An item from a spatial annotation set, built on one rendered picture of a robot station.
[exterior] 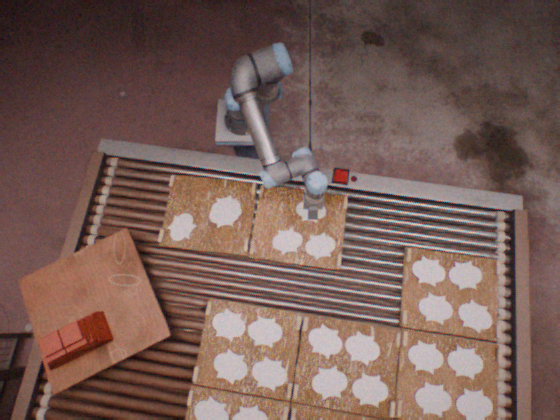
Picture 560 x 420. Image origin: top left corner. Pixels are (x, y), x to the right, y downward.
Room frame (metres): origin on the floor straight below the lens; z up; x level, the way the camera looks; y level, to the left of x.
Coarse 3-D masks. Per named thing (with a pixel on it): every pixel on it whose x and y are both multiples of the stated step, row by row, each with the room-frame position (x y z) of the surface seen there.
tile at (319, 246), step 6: (324, 234) 0.38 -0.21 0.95; (312, 240) 0.36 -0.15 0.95; (318, 240) 0.36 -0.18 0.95; (324, 240) 0.35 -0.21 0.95; (330, 240) 0.35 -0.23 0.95; (306, 246) 0.33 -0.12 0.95; (312, 246) 0.33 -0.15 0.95; (318, 246) 0.33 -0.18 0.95; (324, 246) 0.33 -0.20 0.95; (330, 246) 0.32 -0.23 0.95; (312, 252) 0.30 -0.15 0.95; (318, 252) 0.30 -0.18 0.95; (324, 252) 0.30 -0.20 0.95; (330, 252) 0.30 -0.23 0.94; (318, 258) 0.27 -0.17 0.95
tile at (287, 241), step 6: (282, 234) 0.40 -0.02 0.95; (288, 234) 0.39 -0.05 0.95; (294, 234) 0.39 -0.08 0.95; (276, 240) 0.37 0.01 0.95; (282, 240) 0.37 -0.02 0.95; (288, 240) 0.37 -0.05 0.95; (294, 240) 0.36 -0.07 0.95; (300, 240) 0.36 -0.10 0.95; (276, 246) 0.34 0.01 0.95; (282, 246) 0.34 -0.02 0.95; (288, 246) 0.34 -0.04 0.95; (294, 246) 0.34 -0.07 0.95; (282, 252) 0.31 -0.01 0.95
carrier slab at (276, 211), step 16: (272, 192) 0.60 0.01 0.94; (288, 192) 0.60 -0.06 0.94; (272, 208) 0.52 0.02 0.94; (288, 208) 0.52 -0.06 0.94; (336, 208) 0.50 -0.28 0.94; (256, 224) 0.45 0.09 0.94; (272, 224) 0.45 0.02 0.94; (288, 224) 0.44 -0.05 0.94; (304, 224) 0.44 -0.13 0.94; (320, 224) 0.43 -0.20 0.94; (336, 224) 0.43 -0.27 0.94; (256, 240) 0.38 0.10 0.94; (272, 240) 0.37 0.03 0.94; (304, 240) 0.36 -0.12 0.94; (336, 240) 0.35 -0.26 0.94; (256, 256) 0.31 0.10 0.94; (272, 256) 0.30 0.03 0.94; (288, 256) 0.29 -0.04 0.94; (304, 256) 0.29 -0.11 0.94; (336, 256) 0.28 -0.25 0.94
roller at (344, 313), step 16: (160, 288) 0.20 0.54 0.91; (176, 288) 0.19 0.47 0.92; (192, 288) 0.19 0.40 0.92; (208, 288) 0.18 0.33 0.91; (256, 304) 0.10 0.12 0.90; (272, 304) 0.09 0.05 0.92; (288, 304) 0.09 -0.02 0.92; (304, 304) 0.08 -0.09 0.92; (368, 320) -0.01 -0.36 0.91; (384, 320) -0.01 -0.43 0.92
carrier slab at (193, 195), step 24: (192, 192) 0.63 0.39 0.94; (216, 192) 0.62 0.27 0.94; (240, 192) 0.62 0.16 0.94; (168, 216) 0.52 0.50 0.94; (192, 216) 0.51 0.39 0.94; (240, 216) 0.50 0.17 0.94; (168, 240) 0.41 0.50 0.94; (192, 240) 0.40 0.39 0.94; (216, 240) 0.39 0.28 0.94; (240, 240) 0.38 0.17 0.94
